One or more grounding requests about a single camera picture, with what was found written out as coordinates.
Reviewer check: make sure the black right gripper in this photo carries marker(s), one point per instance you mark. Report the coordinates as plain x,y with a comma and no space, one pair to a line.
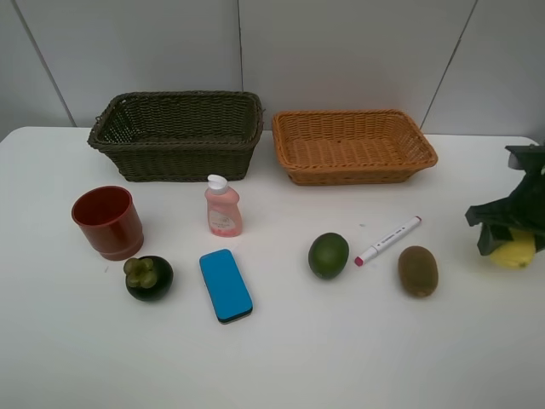
521,210

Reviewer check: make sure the orange wicker basket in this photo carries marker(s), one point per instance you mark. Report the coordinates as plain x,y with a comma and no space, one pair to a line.
331,148

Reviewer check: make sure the white pink-capped marker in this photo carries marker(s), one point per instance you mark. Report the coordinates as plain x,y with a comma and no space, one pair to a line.
386,242

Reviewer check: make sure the yellow lemon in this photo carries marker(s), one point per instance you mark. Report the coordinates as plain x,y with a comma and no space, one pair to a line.
517,253

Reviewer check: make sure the dark purple mangosteen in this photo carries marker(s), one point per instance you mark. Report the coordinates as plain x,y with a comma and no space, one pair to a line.
148,278

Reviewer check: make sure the green lime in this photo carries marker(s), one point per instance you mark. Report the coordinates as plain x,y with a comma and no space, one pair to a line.
328,255

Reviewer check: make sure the pink soap bottle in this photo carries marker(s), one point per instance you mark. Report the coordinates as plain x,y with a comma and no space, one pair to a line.
223,215

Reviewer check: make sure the blue board eraser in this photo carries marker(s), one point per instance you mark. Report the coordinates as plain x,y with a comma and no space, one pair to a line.
228,293

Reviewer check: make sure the red plastic cup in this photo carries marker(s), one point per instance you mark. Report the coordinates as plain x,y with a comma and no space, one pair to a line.
108,219

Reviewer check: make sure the brown kiwi fruit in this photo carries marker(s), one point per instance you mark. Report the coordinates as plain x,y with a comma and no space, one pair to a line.
418,271

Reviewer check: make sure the dark brown wicker basket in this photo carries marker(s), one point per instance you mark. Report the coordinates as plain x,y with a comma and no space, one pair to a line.
179,136

